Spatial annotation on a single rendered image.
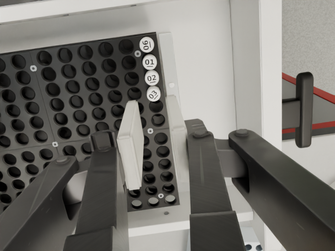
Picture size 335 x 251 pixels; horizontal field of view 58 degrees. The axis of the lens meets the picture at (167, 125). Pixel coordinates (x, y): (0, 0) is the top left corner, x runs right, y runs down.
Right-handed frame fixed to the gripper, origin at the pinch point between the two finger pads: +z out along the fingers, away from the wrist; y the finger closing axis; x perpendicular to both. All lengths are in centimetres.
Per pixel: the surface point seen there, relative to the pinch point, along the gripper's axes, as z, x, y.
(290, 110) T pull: 8.9, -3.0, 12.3
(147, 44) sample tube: 8.9, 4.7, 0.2
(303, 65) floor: 100, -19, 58
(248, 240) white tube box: 20.8, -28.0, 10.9
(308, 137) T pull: 8.8, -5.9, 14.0
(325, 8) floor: 100, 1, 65
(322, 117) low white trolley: 33.9, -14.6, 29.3
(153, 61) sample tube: 8.9, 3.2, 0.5
